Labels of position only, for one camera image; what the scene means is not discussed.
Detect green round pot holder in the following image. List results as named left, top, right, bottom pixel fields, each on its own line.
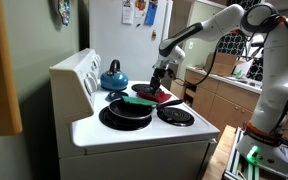
left=121, top=95, right=159, bottom=108

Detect white stove knob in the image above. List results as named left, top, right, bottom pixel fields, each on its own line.
left=84, top=75, right=98, bottom=95
left=89, top=70, right=100, bottom=83

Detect colourful picture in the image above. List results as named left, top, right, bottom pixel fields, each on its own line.
left=134, top=0, right=149, bottom=18

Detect black frying pan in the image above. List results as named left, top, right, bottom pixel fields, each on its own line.
left=107, top=97, right=184, bottom=121
left=98, top=105, right=153, bottom=132

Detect colourful decorative wall plate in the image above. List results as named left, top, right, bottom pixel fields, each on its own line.
left=57, top=0, right=71, bottom=26

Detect blue kettle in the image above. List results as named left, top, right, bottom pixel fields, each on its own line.
left=99, top=59, right=130, bottom=92

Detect black coil stove burner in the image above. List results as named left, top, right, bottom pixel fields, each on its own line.
left=156, top=106, right=196, bottom=127
left=130, top=83, right=162, bottom=95

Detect blue paper sheet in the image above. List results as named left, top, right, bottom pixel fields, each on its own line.
left=144, top=0, right=159, bottom=27

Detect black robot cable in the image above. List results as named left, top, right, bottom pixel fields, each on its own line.
left=175, top=14, right=288, bottom=134

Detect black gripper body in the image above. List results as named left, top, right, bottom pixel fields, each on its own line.
left=151, top=67, right=168, bottom=88

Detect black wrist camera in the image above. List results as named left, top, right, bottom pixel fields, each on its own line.
left=165, top=68, right=178, bottom=81

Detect small green item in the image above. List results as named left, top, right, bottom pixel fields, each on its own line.
left=233, top=69, right=244, bottom=80

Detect black stereo camera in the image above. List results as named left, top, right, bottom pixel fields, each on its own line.
left=250, top=41, right=265, bottom=48

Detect wooden robot platform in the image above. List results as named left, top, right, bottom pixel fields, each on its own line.
left=202, top=124, right=238, bottom=180

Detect wooden kitchen cabinets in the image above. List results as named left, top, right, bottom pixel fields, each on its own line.
left=169, top=66, right=288, bottom=141

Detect white refrigerator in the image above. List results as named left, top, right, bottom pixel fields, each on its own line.
left=89, top=0, right=174, bottom=83

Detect red towel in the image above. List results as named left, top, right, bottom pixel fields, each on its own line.
left=136, top=90, right=173, bottom=104

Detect cardboard box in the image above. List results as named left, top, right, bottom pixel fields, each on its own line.
left=203, top=52, right=238, bottom=77

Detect white paper note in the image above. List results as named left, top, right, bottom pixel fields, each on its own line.
left=121, top=0, right=135, bottom=25

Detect white electric stove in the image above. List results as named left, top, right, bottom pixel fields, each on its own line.
left=48, top=48, right=221, bottom=180

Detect wooden spice rack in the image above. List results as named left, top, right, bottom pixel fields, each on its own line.
left=0, top=0, right=23, bottom=138

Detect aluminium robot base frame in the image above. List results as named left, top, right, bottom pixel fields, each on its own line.
left=223, top=128, right=288, bottom=180

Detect dark blue spoon rest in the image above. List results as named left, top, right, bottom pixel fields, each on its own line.
left=105, top=90, right=129, bottom=102

